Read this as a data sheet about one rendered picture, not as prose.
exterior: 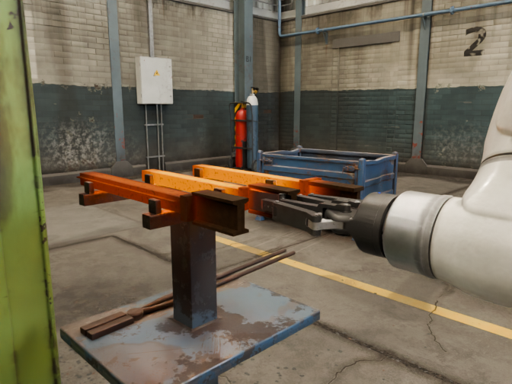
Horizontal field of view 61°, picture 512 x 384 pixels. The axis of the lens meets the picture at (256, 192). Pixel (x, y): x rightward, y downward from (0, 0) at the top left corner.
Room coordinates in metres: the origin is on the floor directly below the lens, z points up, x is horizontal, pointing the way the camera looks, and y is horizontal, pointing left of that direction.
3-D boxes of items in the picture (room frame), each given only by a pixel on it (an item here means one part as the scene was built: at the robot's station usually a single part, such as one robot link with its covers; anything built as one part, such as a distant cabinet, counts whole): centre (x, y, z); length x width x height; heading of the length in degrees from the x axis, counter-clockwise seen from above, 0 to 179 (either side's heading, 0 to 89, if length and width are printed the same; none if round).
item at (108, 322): (0.94, 0.10, 0.75); 0.60 x 0.04 x 0.01; 139
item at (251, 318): (0.78, 0.12, 0.74); 0.40 x 0.30 x 0.02; 135
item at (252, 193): (0.63, -0.02, 1.01); 0.07 x 0.01 x 0.03; 44
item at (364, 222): (0.52, -0.13, 1.01); 0.09 x 0.08 x 0.07; 44
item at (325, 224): (0.51, -0.09, 1.01); 0.05 x 0.05 x 0.02; 49
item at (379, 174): (4.32, -0.69, 0.36); 1.20 x 0.80 x 0.72; 50
